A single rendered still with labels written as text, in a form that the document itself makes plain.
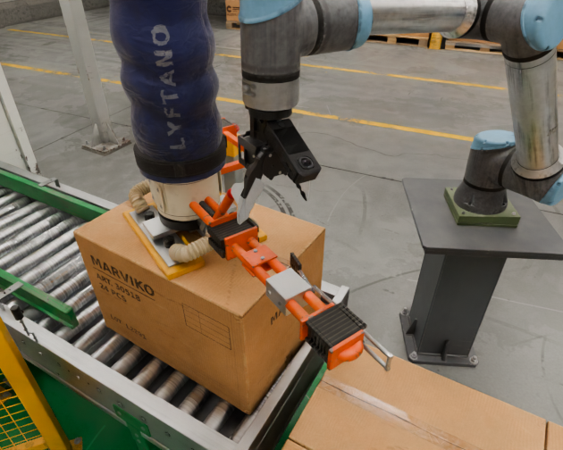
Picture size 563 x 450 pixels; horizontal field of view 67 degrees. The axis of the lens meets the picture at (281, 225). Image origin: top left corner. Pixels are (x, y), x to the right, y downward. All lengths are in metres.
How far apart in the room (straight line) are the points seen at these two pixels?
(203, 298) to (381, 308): 1.47
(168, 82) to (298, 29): 0.38
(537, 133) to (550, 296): 1.52
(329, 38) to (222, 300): 0.60
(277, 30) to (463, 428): 1.11
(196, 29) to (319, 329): 0.63
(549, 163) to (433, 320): 0.84
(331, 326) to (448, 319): 1.31
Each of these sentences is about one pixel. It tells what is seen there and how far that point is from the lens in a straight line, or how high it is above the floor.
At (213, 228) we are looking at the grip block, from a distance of 0.97.
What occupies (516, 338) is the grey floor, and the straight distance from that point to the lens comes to 2.44.
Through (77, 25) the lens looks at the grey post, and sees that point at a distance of 3.97.
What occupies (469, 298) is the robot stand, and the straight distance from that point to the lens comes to 1.95.
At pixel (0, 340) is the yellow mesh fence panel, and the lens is 1.49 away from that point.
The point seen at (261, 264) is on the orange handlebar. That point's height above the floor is 1.07.
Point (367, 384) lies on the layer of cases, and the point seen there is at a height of 0.54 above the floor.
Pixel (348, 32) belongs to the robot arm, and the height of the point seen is 1.52.
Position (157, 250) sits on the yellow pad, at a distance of 1.14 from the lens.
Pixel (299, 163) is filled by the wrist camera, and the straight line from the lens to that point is 0.65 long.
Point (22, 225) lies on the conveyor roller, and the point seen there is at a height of 0.54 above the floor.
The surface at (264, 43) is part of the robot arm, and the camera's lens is 0.64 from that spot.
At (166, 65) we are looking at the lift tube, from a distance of 0.94.
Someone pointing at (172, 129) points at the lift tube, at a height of 1.29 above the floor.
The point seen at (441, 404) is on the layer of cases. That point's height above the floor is 0.54.
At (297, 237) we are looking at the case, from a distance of 1.18.
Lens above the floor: 1.66
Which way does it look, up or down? 35 degrees down
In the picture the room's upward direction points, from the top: straight up
